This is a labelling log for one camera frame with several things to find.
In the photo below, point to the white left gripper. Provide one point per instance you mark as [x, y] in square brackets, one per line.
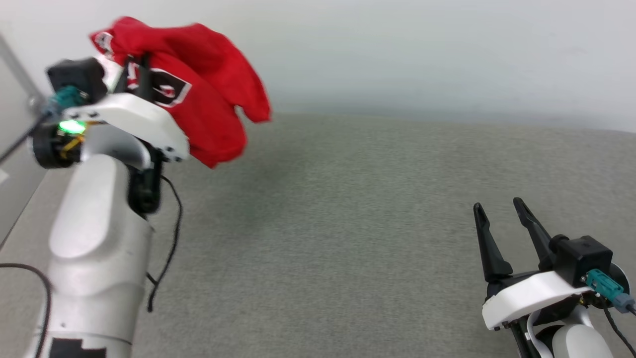
[139, 119]

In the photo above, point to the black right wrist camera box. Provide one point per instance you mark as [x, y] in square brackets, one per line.
[584, 258]

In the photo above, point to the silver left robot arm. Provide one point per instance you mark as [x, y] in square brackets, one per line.
[99, 258]

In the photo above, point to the dark grey baseboard strip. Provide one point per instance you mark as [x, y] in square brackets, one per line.
[17, 74]

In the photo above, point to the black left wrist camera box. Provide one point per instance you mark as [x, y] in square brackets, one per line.
[77, 74]

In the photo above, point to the teal left camera connector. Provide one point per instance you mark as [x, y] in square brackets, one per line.
[69, 96]

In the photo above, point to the red garment with white trim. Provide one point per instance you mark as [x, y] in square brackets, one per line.
[208, 99]

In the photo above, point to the teal right camera connector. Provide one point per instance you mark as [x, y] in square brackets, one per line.
[606, 288]

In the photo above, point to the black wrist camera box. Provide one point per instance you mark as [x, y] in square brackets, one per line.
[77, 74]
[584, 258]

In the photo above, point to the teal camera connector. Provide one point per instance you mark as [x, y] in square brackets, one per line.
[606, 288]
[69, 96]

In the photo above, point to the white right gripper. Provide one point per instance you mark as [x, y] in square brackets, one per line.
[531, 293]

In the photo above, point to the grey fabric sofa cushion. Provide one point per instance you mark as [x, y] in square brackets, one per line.
[348, 223]

